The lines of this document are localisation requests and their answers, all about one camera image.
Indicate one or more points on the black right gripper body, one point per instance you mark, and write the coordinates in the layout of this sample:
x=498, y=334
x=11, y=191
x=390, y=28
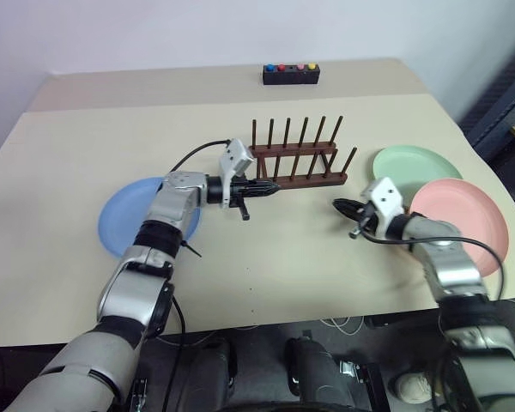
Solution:
x=367, y=223

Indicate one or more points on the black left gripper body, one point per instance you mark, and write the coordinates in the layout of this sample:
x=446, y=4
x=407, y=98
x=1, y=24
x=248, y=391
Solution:
x=242, y=191

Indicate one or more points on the green plate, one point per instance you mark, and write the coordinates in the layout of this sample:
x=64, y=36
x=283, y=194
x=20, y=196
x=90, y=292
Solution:
x=412, y=165

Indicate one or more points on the pink plate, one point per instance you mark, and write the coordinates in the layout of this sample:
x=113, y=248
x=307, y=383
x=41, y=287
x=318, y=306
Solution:
x=463, y=206

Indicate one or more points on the blue plate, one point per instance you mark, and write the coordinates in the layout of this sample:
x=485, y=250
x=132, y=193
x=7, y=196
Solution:
x=120, y=214

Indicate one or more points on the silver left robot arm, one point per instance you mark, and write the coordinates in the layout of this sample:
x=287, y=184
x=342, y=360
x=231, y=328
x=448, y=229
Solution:
x=171, y=201

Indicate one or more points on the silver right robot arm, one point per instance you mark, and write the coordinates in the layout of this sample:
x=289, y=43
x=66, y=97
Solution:
x=455, y=266

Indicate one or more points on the brown wooden dish rack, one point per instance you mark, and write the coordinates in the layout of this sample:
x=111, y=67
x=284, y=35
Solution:
x=309, y=182

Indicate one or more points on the black button box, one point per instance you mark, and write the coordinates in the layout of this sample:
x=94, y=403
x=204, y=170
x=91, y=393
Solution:
x=289, y=78

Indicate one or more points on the dark rounded robot leg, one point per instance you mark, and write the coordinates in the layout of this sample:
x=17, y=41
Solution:
x=313, y=373
x=212, y=373

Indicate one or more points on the white shoe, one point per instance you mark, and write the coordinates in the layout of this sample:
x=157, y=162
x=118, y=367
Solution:
x=410, y=386

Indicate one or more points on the dark perforated metal shelf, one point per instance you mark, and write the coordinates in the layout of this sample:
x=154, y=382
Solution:
x=510, y=107

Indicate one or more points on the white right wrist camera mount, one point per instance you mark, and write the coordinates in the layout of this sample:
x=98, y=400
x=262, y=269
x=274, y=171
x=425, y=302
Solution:
x=386, y=195

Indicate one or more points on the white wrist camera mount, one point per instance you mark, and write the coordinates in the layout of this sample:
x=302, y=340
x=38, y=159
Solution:
x=386, y=195
x=237, y=156

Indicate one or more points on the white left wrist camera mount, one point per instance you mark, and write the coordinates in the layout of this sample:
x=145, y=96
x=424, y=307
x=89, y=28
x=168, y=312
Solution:
x=237, y=156

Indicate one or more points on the silver metal bracket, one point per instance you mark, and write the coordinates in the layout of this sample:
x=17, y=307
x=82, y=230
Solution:
x=354, y=371
x=139, y=395

